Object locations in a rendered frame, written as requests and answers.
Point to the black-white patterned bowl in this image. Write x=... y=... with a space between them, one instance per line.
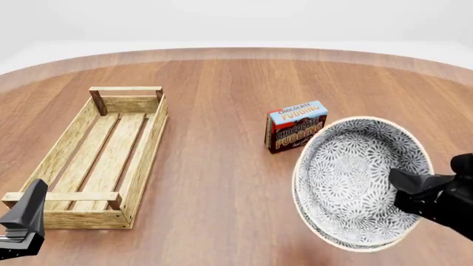
x=344 y=247
x=343 y=171

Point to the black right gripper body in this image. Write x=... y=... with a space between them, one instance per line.
x=460 y=205

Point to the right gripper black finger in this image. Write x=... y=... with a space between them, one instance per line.
x=417 y=203
x=421 y=181

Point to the wooden slat tray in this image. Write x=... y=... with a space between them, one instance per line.
x=127 y=138

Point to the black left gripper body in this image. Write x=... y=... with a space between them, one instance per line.
x=22 y=245

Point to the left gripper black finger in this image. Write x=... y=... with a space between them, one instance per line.
x=27 y=210

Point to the chocolate pudding box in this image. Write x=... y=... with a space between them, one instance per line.
x=292 y=133

